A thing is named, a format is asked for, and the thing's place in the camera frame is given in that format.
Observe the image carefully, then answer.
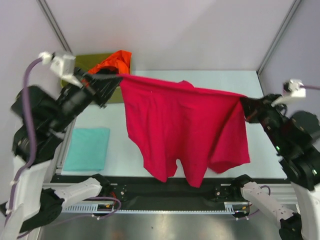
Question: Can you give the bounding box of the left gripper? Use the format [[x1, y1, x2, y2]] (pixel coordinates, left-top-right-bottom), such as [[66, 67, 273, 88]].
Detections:
[[50, 63, 124, 130]]

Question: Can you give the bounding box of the magenta red t shirt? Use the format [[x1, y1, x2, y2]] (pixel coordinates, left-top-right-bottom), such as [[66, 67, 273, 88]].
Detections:
[[120, 74, 250, 188]]

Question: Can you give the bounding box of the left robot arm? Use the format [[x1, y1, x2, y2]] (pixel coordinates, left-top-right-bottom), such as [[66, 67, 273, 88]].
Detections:
[[0, 67, 122, 240]]

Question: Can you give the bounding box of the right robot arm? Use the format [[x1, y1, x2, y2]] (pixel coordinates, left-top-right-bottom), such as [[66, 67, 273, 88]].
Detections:
[[230, 94, 320, 240]]

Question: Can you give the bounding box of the orange t shirt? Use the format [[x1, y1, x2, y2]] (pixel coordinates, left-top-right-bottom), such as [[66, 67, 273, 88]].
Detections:
[[88, 50, 132, 74]]

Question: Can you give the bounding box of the olive green plastic bin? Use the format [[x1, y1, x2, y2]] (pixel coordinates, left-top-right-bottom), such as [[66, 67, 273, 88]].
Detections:
[[59, 52, 133, 104]]

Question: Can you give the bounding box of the folded teal t shirt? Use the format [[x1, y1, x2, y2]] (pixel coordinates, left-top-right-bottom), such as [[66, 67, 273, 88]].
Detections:
[[63, 127, 110, 172]]

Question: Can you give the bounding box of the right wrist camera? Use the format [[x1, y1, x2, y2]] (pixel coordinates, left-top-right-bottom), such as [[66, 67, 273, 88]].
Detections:
[[271, 79, 306, 107]]

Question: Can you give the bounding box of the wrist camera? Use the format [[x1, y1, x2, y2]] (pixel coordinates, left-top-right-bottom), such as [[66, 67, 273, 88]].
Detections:
[[38, 51, 82, 88], [271, 79, 306, 107]]

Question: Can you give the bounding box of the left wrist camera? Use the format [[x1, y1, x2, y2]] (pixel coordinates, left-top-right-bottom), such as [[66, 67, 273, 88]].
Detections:
[[38, 51, 82, 88]]

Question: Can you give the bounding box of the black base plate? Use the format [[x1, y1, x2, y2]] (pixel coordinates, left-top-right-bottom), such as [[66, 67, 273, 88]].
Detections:
[[50, 175, 293, 212]]

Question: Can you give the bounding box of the slotted cable duct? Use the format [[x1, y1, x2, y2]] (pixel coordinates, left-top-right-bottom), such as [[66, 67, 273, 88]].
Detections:
[[62, 202, 115, 214]]

